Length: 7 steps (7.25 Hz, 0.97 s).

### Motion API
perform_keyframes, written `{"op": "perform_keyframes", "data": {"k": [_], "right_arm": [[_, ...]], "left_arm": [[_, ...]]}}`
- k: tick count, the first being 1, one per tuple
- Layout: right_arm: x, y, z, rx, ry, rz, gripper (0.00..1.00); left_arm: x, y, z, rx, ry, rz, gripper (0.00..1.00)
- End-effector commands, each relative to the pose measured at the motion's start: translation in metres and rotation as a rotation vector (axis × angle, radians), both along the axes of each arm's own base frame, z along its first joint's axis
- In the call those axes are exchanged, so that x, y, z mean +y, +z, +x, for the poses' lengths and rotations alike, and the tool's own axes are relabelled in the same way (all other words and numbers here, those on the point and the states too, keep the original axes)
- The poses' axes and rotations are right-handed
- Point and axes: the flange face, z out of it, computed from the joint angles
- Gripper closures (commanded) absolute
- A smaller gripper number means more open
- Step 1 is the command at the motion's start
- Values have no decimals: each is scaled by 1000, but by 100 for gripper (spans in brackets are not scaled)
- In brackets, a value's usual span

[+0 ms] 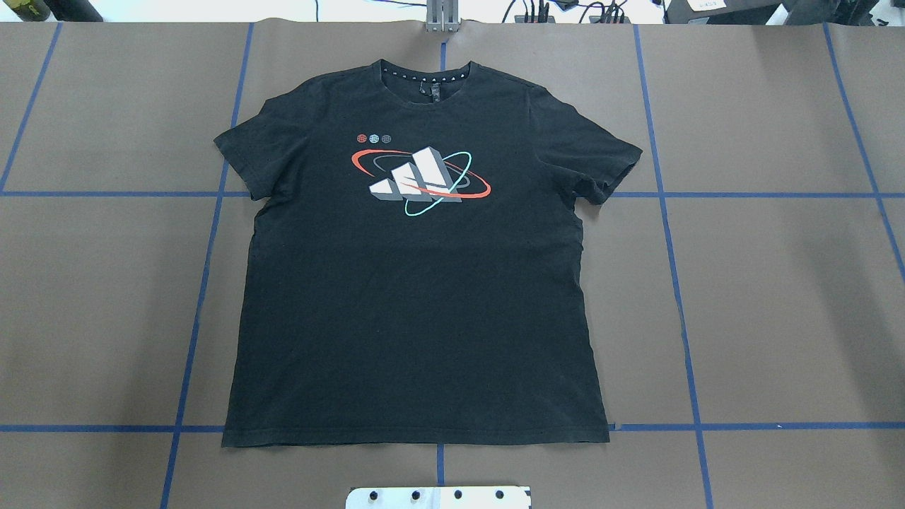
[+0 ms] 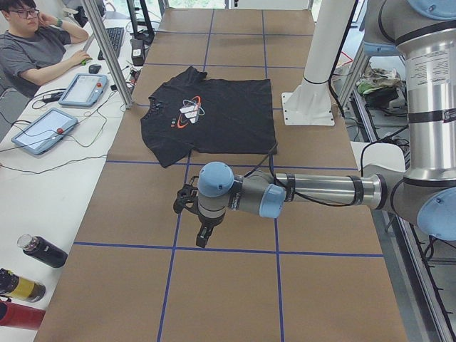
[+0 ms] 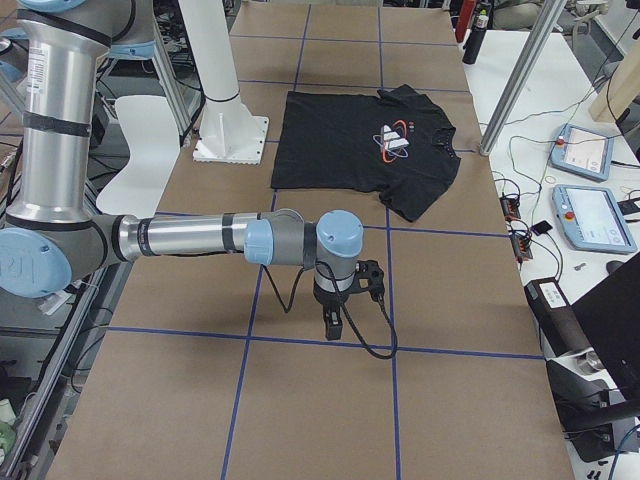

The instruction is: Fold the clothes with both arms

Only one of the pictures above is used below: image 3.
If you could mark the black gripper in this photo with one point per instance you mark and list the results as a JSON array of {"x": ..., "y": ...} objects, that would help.
[{"x": 327, "y": 302}]

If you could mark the black graphic t-shirt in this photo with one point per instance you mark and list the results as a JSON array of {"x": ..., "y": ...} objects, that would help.
[{"x": 397, "y": 143}]

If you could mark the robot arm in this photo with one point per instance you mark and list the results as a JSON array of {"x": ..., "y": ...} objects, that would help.
[{"x": 50, "y": 240}]

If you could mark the white plastic chair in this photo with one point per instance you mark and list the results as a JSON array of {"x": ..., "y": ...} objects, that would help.
[{"x": 152, "y": 137}]

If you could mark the black printer device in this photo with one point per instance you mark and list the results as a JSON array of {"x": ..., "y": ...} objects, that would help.
[{"x": 594, "y": 373}]

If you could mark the near blue teach pendant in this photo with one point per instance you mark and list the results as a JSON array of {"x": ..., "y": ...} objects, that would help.
[{"x": 591, "y": 219}]

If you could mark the blue teach pendant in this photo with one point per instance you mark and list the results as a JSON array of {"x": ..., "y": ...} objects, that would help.
[
  {"x": 582, "y": 152},
  {"x": 591, "y": 219}
]

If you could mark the far blue teach pendant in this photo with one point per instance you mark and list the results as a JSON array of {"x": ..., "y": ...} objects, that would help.
[{"x": 582, "y": 152}]

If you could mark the black water bottle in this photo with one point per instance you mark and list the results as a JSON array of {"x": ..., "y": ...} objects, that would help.
[{"x": 474, "y": 41}]

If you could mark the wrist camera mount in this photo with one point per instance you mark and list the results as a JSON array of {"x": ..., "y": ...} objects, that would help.
[{"x": 369, "y": 278}]

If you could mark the white pedestal column base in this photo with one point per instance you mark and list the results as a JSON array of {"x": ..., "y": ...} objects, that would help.
[{"x": 228, "y": 132}]

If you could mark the aluminium frame post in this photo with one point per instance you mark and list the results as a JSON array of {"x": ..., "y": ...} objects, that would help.
[{"x": 524, "y": 66}]

